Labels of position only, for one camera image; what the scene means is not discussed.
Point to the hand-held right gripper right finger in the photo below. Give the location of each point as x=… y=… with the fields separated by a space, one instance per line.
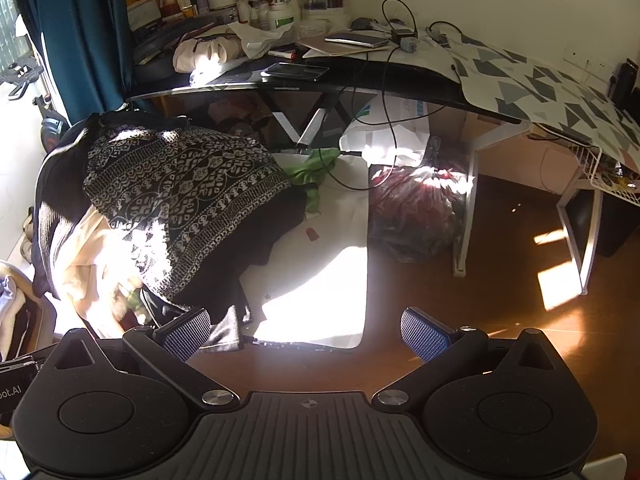
x=424 y=336

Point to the grey charger block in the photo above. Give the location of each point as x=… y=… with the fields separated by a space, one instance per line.
x=409 y=45

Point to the black storage box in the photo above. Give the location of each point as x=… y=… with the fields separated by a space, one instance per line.
x=615 y=225

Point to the grey computer mouse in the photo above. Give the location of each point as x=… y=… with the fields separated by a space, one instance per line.
x=362 y=23

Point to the red marker pen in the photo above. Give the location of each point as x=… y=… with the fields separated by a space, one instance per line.
x=284 y=53

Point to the black ribbed knit garment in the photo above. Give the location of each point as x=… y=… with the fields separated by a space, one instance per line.
x=50 y=220

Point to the clear bag with red contents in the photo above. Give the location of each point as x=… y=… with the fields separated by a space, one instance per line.
x=410 y=220

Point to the grey triangle patterned tablecloth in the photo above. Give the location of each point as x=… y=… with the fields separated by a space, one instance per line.
x=540 y=90

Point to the black white patterned knit garment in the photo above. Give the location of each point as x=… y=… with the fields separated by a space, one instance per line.
x=190 y=200

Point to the black glass desk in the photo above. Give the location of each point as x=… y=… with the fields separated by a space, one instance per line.
x=400 y=72

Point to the basket of clothes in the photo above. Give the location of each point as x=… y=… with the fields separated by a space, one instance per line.
x=15 y=305

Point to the cream fabric pouch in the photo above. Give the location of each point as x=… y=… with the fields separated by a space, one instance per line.
x=210 y=55

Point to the white printed plastic bag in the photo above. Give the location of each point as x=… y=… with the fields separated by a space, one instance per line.
x=385 y=130

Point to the cream fleece garment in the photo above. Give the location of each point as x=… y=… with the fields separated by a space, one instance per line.
x=95 y=260

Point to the black smartphone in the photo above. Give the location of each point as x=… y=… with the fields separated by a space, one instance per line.
x=295 y=71

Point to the white metal table frame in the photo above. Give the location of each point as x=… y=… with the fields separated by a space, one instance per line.
x=470 y=210

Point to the teal curtain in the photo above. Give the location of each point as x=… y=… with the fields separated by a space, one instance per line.
x=75 y=35

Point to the black cloth garment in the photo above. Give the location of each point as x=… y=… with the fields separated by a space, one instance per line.
x=280 y=225

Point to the exercise machine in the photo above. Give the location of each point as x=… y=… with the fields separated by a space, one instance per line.
x=50 y=130

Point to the white lotion bottle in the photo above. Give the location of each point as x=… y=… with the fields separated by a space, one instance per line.
x=281 y=15

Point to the crumpled white plastic bag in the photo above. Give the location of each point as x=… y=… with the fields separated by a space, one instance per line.
x=260 y=40

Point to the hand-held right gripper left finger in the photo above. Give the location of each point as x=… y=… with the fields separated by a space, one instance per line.
x=187 y=336

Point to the green cloth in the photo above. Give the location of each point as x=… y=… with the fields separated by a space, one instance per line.
x=305 y=172

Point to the beige notebook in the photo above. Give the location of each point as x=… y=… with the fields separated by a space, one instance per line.
x=320 y=49

